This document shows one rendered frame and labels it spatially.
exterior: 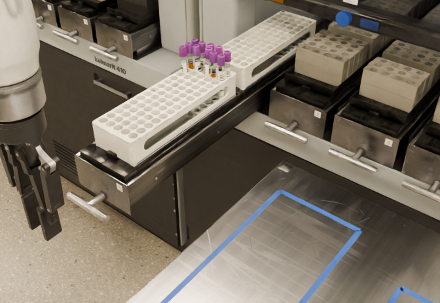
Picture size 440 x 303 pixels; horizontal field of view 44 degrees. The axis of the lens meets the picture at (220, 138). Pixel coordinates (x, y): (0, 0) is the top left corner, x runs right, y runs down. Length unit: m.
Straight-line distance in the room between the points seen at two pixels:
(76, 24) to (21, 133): 0.82
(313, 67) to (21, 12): 0.66
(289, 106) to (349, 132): 0.14
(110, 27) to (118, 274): 0.82
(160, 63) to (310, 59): 0.42
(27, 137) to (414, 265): 0.56
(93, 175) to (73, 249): 0.98
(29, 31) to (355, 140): 0.66
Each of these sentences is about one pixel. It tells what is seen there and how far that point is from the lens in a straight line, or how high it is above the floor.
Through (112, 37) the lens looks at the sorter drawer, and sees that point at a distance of 1.45.
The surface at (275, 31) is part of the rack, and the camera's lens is 1.27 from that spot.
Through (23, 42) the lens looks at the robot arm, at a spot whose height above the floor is 1.11.
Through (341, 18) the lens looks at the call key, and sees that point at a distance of 1.06.
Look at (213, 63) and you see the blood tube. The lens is 1.05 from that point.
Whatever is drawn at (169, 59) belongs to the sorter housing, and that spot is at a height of 0.73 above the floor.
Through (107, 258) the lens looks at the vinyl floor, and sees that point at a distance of 1.89.
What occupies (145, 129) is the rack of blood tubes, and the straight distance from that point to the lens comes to 0.94.
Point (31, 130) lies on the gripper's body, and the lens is 0.77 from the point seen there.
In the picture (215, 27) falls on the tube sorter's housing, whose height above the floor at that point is 0.85.
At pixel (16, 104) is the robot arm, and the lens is 0.74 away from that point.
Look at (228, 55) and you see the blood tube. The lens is 1.05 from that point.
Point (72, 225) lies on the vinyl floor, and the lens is 2.03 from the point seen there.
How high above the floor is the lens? 1.41
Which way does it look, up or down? 37 degrees down
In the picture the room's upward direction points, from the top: straight up
